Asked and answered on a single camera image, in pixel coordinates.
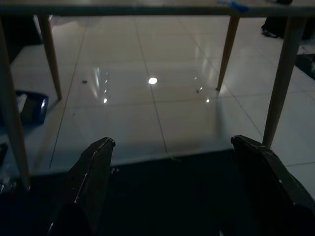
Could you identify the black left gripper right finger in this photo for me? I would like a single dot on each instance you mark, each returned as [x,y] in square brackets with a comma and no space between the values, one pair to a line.
[270,191]

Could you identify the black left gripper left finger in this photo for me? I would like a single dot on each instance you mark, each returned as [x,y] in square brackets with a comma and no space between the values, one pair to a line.
[88,186]

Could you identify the dark blue carpet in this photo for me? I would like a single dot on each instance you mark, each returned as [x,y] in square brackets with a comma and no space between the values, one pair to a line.
[172,196]

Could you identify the blue open box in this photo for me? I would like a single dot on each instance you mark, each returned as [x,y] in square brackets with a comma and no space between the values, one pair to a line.
[37,118]

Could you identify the black floor mat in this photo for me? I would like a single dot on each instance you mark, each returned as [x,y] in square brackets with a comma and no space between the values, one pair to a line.
[307,65]

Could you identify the black shoe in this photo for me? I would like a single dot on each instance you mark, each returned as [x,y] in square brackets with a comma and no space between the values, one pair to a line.
[273,27]

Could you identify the table with wooden legs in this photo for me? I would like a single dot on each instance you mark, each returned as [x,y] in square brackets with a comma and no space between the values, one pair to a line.
[147,9]

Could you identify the blue tape strip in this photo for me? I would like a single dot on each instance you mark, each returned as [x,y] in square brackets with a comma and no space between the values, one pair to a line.
[240,6]

